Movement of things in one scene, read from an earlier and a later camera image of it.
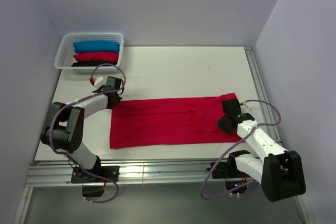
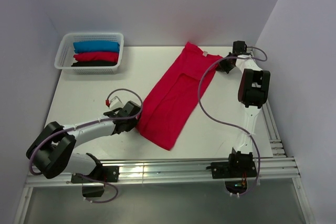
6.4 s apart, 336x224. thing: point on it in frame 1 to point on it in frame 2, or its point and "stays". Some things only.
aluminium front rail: x=137 y=172 stays
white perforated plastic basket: x=64 y=56 stays
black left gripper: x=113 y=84 to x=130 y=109
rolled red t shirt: x=96 y=56 stays
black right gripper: x=220 y=123 to x=222 y=67
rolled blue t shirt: x=83 y=46 stays
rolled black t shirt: x=91 y=63 stays
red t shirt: x=166 y=122 to x=166 y=112
